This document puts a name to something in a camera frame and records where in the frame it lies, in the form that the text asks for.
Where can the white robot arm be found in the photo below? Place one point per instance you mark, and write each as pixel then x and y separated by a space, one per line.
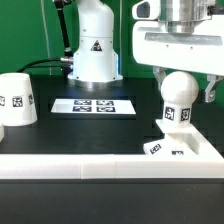
pixel 95 60

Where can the white lamp bulb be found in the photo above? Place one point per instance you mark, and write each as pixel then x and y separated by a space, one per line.
pixel 179 90

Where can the white L-shaped fence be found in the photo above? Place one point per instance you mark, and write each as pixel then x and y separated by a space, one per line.
pixel 207 163

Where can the white block left edge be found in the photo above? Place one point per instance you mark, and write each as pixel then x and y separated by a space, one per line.
pixel 1 132

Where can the white lamp base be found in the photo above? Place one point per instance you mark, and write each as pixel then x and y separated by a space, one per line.
pixel 172 145

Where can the white marker plate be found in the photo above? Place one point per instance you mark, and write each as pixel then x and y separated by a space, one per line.
pixel 93 106

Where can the black stand pole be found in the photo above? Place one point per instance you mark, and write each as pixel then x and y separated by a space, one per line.
pixel 59 5

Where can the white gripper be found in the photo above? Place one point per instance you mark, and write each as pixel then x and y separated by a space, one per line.
pixel 182 35

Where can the white lamp shade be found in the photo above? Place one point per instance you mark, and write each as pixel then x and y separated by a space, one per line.
pixel 17 104

